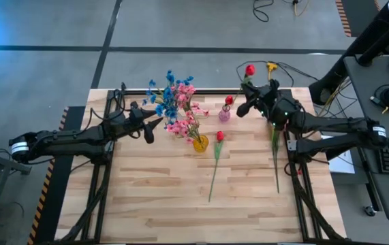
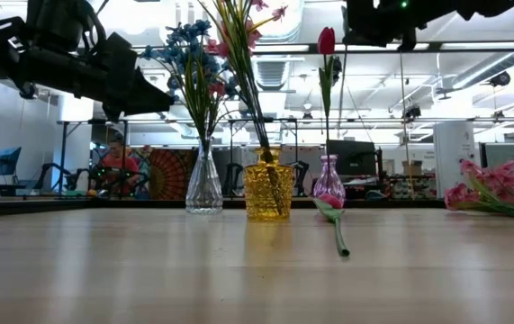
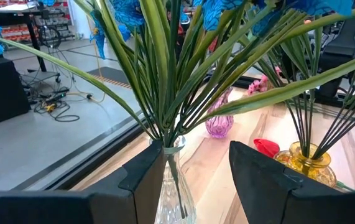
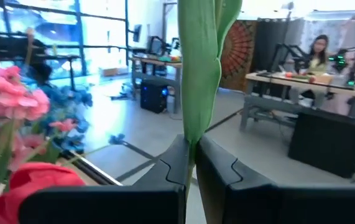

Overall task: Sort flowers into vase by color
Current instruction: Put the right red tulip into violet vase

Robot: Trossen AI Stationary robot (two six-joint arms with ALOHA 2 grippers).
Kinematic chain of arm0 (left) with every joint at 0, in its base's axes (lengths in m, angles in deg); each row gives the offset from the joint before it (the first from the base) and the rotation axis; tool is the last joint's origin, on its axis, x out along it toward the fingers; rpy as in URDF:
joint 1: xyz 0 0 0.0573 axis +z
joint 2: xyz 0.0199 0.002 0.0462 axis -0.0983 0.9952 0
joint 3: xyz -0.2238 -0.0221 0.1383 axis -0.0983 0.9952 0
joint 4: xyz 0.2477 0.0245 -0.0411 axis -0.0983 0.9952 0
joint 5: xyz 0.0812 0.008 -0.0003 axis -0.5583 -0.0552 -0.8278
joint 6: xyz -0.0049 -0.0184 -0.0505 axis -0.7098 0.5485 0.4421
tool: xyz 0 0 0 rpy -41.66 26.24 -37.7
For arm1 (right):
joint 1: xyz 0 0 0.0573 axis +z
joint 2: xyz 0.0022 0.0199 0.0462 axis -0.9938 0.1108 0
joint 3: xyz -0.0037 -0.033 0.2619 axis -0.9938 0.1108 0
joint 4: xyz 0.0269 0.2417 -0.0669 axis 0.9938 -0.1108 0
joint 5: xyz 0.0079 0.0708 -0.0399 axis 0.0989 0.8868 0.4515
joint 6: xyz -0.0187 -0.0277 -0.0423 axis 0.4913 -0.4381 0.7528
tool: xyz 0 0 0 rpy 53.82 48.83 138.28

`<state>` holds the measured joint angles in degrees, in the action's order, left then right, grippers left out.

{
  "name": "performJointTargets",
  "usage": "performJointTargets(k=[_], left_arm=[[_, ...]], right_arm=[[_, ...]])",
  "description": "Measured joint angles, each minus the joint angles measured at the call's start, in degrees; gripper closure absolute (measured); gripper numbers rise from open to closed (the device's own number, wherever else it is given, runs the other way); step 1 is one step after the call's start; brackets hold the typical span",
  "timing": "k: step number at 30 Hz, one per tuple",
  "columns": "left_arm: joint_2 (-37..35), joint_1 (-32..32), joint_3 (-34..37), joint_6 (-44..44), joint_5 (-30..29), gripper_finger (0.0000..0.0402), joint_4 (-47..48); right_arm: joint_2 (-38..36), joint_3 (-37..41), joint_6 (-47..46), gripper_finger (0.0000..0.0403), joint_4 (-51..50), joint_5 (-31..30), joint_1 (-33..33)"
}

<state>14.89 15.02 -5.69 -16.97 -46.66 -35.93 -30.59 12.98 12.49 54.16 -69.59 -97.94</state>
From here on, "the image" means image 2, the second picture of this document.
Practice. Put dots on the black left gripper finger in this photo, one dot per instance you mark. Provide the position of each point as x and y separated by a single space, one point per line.
148 101

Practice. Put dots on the pink flower bunch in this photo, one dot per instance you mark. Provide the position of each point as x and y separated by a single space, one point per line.
243 58
502 180

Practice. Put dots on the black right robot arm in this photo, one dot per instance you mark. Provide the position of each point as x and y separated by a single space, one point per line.
463 6

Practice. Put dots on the clear glass vase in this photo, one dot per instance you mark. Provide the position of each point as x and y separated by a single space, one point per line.
204 193

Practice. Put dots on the yellow glass vase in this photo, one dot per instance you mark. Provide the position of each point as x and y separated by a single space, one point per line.
267 193

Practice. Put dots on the pink glass vase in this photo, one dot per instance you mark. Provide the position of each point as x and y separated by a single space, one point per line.
328 177

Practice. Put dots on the black ceiling spotlight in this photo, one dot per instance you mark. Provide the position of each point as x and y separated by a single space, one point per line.
339 65
501 79
29 93
413 112
174 83

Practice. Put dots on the person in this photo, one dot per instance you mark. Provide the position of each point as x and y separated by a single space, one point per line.
119 164

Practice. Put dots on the colourful patterned tapestry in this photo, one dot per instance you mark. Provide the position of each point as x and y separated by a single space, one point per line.
171 175

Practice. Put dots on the blue-lit monitor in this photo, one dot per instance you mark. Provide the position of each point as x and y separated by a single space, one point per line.
8 161

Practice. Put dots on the black computer monitor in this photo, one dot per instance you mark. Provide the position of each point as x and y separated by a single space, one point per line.
355 157

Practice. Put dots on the black aluminium table frame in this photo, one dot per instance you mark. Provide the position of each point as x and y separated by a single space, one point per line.
148 203

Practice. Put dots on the silver ventilation duct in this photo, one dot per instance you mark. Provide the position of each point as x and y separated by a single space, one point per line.
279 72

